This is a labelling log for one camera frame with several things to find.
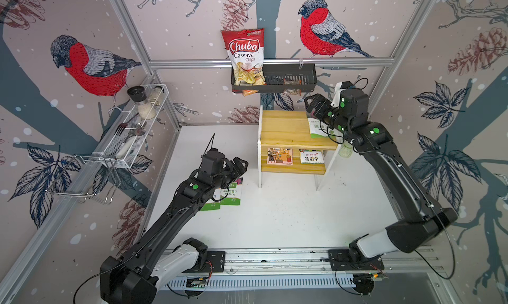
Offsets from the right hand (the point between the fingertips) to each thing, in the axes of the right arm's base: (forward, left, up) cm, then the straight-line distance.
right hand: (309, 102), depth 70 cm
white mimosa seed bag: (-5, -4, -9) cm, 11 cm away
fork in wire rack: (-8, +69, -6) cm, 69 cm away
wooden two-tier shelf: (-13, +9, -9) cm, 18 cm away
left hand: (-15, +23, -19) cm, 33 cm away
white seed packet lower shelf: (-5, -5, -26) cm, 27 cm away
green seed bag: (-17, +31, -42) cm, 55 cm away
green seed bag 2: (-22, +39, -42) cm, 62 cm away
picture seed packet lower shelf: (-6, +9, -26) cm, 28 cm away
